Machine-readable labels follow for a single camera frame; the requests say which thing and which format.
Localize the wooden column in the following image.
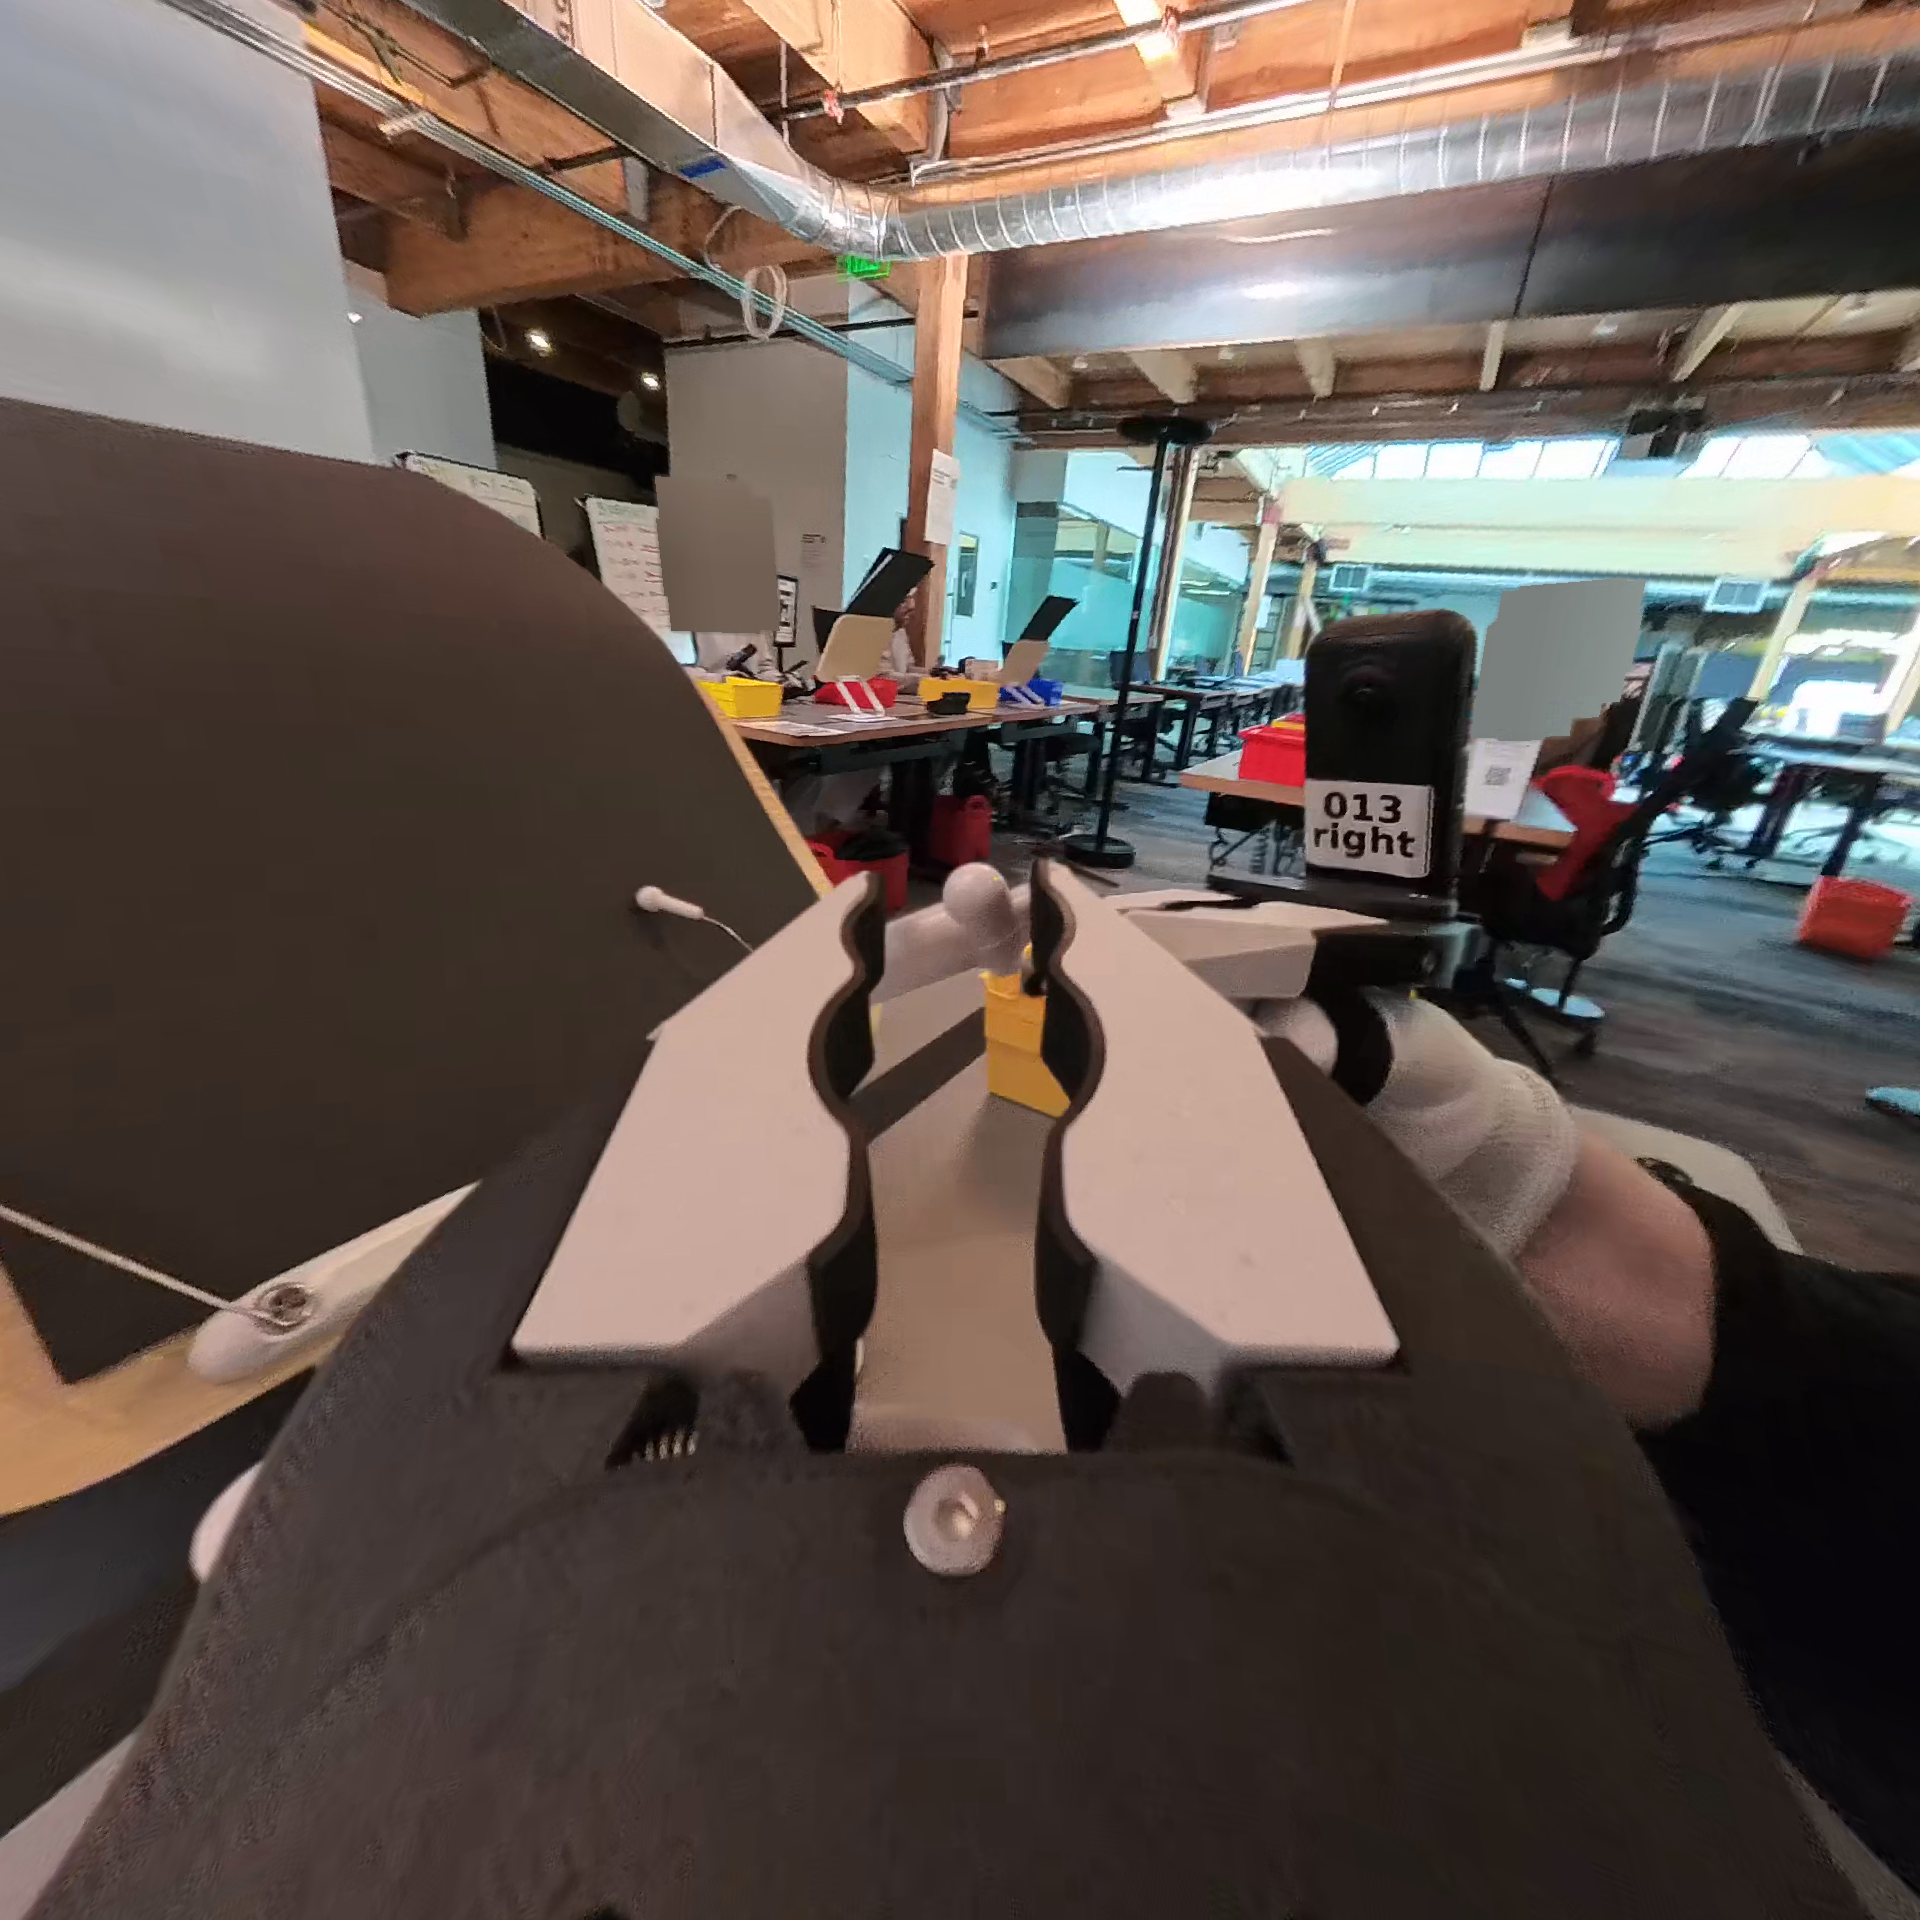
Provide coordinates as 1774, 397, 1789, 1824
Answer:
903, 257, 973, 669

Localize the rectangular metal air duct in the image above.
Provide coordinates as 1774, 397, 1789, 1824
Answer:
399, 0, 842, 203

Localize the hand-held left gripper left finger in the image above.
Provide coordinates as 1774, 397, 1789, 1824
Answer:
507, 872, 890, 1453

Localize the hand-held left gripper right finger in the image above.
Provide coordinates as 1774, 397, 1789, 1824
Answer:
1029, 855, 1408, 1453

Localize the black floor lamp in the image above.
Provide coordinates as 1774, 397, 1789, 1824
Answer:
1069, 416, 1215, 873

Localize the long wooden work table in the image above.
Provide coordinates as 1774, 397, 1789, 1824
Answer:
721, 697, 1105, 841

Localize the orange floor basket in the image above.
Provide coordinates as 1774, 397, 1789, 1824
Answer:
1798, 877, 1915, 962

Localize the black and white book stand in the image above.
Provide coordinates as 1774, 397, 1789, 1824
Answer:
0, 397, 838, 1920

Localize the whiteboard with writing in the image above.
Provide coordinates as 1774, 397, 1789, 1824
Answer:
399, 451, 545, 538
585, 498, 670, 635

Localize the round silver air duct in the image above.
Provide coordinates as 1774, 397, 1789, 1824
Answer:
781, 47, 1920, 269

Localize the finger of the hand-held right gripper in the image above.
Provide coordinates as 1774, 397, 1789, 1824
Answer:
1122, 887, 1357, 1009

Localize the person's right hand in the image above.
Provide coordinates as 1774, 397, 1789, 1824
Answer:
1254, 991, 1579, 1261

